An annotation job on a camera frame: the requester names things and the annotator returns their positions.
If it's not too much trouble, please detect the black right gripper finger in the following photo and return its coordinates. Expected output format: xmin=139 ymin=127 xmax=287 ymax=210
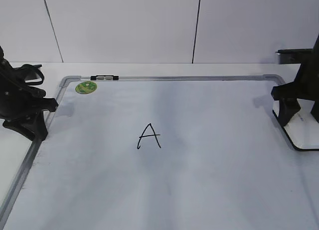
xmin=278 ymin=100 xmax=301 ymax=127
xmin=311 ymin=101 xmax=319 ymax=122

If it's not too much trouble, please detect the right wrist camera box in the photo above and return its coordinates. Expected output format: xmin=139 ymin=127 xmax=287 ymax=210
xmin=275 ymin=48 xmax=312 ymax=64

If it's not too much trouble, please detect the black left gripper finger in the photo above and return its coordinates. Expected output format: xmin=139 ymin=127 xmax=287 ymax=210
xmin=23 ymin=111 xmax=48 ymax=140
xmin=2 ymin=120 xmax=34 ymax=141

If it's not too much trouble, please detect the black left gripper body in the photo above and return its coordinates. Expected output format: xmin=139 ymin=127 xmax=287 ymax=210
xmin=0 ymin=49 xmax=58 ymax=121

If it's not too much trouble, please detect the black and grey board clip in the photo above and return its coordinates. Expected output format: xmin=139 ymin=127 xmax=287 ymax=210
xmin=90 ymin=75 xmax=119 ymax=81

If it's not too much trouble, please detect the white board with grey frame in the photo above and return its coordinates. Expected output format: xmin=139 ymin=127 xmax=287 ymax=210
xmin=0 ymin=75 xmax=319 ymax=230

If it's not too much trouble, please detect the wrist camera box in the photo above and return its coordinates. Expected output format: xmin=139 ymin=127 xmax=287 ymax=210
xmin=275 ymin=48 xmax=312 ymax=64
xmin=14 ymin=64 xmax=44 ymax=86

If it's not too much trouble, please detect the white eraser with black felt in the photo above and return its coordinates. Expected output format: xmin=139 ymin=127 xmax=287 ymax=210
xmin=280 ymin=99 xmax=319 ymax=151

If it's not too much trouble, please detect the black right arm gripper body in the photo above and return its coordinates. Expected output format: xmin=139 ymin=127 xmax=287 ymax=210
xmin=271 ymin=39 xmax=319 ymax=101

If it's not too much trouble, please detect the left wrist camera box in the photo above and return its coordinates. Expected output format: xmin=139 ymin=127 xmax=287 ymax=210
xmin=14 ymin=64 xmax=44 ymax=86

